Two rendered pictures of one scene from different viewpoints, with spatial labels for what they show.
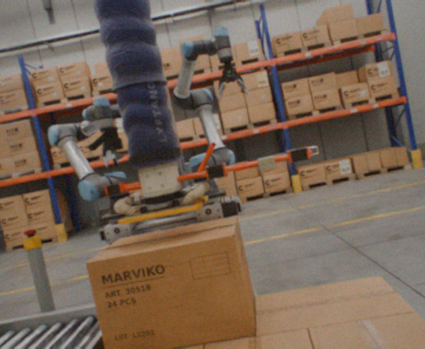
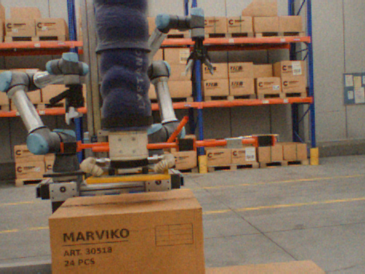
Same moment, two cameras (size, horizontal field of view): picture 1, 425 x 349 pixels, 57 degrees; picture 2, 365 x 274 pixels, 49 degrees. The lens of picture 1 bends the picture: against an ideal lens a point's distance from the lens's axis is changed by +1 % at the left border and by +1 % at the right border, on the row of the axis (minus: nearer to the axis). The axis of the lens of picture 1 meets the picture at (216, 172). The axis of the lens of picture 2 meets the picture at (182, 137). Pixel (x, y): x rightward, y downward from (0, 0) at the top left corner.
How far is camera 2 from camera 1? 0.34 m
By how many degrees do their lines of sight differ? 10
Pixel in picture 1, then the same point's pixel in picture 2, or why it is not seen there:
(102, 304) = (59, 262)
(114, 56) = (107, 18)
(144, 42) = (138, 10)
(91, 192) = (41, 147)
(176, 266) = (141, 232)
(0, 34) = not seen: outside the picture
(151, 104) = (135, 70)
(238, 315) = not seen: outside the picture
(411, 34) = (322, 41)
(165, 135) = (143, 102)
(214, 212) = (163, 183)
